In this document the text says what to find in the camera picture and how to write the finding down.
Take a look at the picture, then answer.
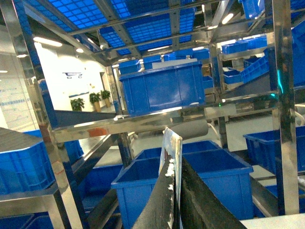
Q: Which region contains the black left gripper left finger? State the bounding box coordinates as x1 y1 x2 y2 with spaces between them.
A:
133 156 174 229

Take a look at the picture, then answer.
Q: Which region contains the stainless steel rack post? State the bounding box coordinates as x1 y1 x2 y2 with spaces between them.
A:
272 0 299 215

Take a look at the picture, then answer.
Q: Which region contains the blue crate upper shelf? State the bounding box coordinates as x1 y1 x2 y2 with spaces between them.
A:
119 61 205 116

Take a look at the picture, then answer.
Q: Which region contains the potted green plant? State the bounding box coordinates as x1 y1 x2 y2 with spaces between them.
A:
70 98 84 111

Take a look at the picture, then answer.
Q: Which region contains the blue crate left on rack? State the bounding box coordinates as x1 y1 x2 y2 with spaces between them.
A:
0 129 84 196

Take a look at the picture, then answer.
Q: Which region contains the light blue flower gift bag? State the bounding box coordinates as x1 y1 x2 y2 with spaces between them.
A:
159 127 183 227

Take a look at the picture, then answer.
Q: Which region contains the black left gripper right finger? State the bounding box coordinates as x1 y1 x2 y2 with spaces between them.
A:
180 157 246 229

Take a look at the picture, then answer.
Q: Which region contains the blue crate below gripper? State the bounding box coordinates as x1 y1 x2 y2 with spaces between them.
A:
112 149 254 229

